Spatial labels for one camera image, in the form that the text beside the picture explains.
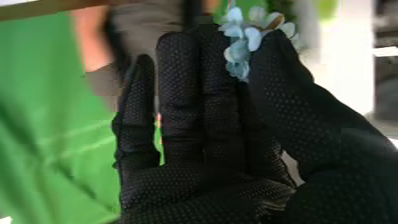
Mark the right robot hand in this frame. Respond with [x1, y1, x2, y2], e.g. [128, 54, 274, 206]
[110, 23, 398, 224]

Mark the person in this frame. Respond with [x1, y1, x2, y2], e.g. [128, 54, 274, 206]
[70, 0, 231, 114]

